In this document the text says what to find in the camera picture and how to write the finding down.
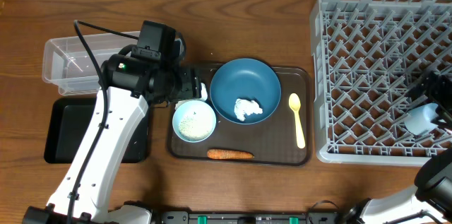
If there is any light blue plastic cup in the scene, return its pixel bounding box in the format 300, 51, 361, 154
404, 103, 439, 136

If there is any white tissue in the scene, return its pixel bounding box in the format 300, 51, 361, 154
234, 98, 263, 122

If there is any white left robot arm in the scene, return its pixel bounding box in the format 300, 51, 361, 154
23, 54, 201, 223

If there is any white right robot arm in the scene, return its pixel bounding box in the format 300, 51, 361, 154
336, 72, 451, 223

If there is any grey plastic dishwasher rack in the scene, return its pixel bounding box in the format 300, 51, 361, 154
310, 0, 451, 167

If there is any crumpled white napkin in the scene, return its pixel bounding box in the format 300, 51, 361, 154
174, 83, 208, 110

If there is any light blue bowl with rice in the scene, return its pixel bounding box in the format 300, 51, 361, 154
172, 100, 217, 143

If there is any dark blue plate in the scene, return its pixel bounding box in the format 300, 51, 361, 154
209, 58, 282, 125

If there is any orange carrot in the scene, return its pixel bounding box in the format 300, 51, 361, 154
207, 149, 254, 160

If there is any clear plastic bin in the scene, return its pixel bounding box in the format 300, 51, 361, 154
42, 33, 137, 95

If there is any black plastic bin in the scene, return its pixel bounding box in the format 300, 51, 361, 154
44, 98, 149, 164

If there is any pale yellow plastic spoon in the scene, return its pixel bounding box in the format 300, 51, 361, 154
288, 93, 306, 149

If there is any dark brown serving tray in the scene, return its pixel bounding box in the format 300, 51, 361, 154
167, 66, 313, 166

